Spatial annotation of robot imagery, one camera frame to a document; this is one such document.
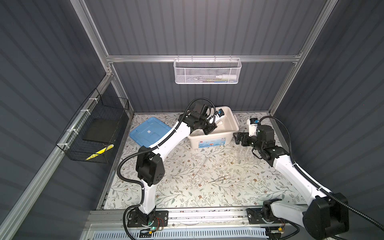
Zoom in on white plastic storage bin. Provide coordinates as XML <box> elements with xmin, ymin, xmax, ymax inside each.
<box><xmin>188</xmin><ymin>106</ymin><xmax>239</xmax><ymax>149</ymax></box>

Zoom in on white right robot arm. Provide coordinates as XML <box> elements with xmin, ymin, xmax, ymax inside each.
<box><xmin>234</xmin><ymin>118</ymin><xmax>350</xmax><ymax>240</ymax></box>

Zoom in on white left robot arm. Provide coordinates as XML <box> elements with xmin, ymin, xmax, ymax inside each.
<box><xmin>135</xmin><ymin>104</ymin><xmax>225</xmax><ymax>226</ymax></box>

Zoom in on clear test tube rack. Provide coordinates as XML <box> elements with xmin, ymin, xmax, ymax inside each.
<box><xmin>237</xmin><ymin>146</ymin><xmax>259</xmax><ymax>165</ymax></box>

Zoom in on white bottle in basket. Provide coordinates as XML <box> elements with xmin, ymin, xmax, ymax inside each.
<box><xmin>216</xmin><ymin>75</ymin><xmax>238</xmax><ymax>81</ymax></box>

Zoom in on blue plastic bin lid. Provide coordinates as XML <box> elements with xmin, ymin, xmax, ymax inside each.
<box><xmin>130</xmin><ymin>117</ymin><xmax>171</xmax><ymax>148</ymax></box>

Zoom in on metal tweezers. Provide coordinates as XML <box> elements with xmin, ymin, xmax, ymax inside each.
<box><xmin>209</xmin><ymin>175</ymin><xmax>231</xmax><ymax>184</ymax></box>

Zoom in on black pad in basket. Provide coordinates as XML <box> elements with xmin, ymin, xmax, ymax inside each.
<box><xmin>83</xmin><ymin>119</ymin><xmax>119</xmax><ymax>144</ymax></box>

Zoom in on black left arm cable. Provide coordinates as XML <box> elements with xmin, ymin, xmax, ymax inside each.
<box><xmin>116</xmin><ymin>97</ymin><xmax>217</xmax><ymax>240</ymax></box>

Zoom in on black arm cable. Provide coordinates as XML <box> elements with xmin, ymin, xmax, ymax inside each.
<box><xmin>258</xmin><ymin>115</ymin><xmax>384</xmax><ymax>232</ymax></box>
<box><xmin>116</xmin><ymin>97</ymin><xmax>217</xmax><ymax>240</ymax></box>

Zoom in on white wire mesh basket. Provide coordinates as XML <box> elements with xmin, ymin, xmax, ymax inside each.
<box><xmin>173</xmin><ymin>58</ymin><xmax>242</xmax><ymax>85</ymax></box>

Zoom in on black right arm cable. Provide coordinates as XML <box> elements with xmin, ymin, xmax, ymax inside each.
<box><xmin>258</xmin><ymin>115</ymin><xmax>384</xmax><ymax>232</ymax></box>

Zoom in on black wire mesh basket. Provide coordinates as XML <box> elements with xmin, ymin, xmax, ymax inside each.
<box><xmin>56</xmin><ymin>89</ymin><xmax>130</xmax><ymax>164</ymax></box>

